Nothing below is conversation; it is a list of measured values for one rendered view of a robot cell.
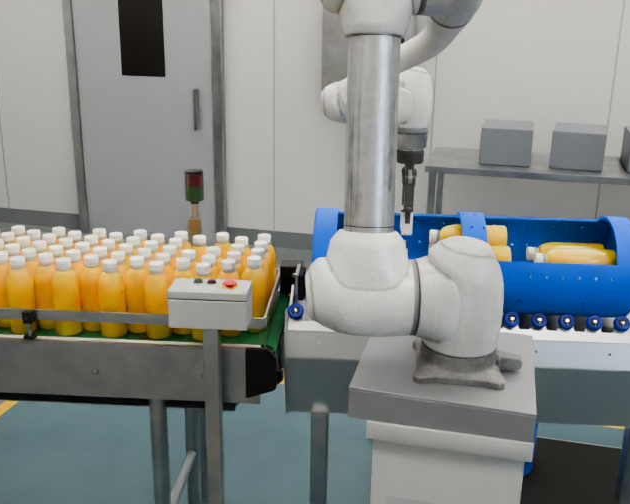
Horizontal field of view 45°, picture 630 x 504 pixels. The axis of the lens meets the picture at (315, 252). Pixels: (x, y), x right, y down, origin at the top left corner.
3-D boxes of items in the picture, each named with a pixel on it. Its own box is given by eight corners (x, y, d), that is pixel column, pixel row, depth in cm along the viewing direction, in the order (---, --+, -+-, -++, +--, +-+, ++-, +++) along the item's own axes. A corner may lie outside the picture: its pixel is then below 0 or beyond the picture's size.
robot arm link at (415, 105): (427, 123, 208) (379, 123, 208) (430, 65, 204) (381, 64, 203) (434, 129, 198) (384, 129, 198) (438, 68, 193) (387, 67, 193)
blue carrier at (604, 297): (636, 329, 204) (647, 224, 199) (310, 317, 209) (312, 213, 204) (603, 304, 232) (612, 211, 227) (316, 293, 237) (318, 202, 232)
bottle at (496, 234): (500, 246, 221) (435, 244, 222) (502, 222, 218) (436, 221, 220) (504, 253, 214) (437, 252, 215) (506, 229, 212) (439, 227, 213)
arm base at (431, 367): (526, 392, 150) (529, 367, 148) (412, 383, 152) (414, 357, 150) (514, 351, 167) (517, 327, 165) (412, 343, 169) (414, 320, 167)
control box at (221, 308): (247, 331, 192) (246, 292, 188) (168, 328, 193) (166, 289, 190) (252, 316, 201) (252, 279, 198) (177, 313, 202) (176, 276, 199)
